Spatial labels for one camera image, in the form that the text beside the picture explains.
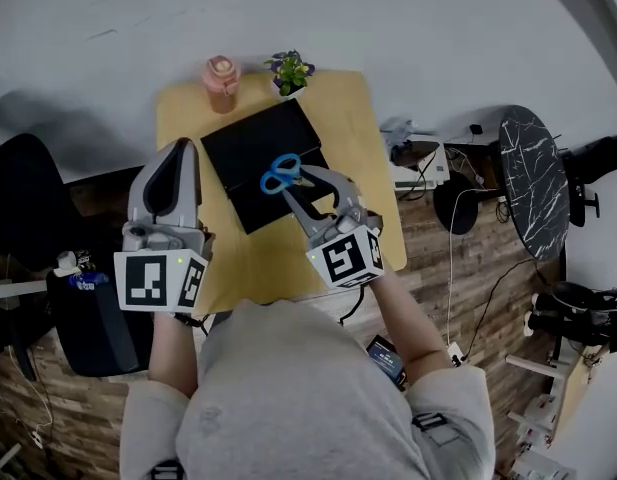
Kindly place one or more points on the person's left forearm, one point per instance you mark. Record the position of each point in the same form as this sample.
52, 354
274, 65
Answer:
173, 353

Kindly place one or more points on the small potted plant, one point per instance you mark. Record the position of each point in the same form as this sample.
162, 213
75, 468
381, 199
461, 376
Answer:
290, 74

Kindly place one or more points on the black smartphone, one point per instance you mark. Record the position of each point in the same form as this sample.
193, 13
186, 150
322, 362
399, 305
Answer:
387, 363

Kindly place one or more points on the black container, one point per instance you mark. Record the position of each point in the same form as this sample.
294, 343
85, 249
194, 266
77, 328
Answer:
258, 148

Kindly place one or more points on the white power strip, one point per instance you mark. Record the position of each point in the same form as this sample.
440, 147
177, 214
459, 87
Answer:
456, 354

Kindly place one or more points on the black office chair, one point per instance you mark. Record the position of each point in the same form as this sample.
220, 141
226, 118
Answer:
23, 203

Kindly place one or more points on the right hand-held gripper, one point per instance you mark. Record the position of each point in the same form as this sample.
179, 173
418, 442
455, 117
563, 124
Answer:
345, 258

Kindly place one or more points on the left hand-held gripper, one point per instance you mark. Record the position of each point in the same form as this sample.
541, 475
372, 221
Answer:
158, 248

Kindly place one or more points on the round black marble table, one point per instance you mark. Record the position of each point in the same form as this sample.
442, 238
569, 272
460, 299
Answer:
535, 183

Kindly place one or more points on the person's right forearm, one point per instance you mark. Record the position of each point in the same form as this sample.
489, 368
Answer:
408, 323

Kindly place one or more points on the person's grey shirt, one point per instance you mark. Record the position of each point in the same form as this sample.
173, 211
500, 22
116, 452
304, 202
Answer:
298, 398

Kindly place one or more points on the pink water bottle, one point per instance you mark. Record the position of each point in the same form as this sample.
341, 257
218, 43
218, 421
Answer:
221, 83

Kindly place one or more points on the white printer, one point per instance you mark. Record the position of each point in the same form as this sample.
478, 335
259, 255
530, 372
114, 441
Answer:
420, 165

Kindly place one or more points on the black bin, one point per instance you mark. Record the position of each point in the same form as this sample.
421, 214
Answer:
98, 328

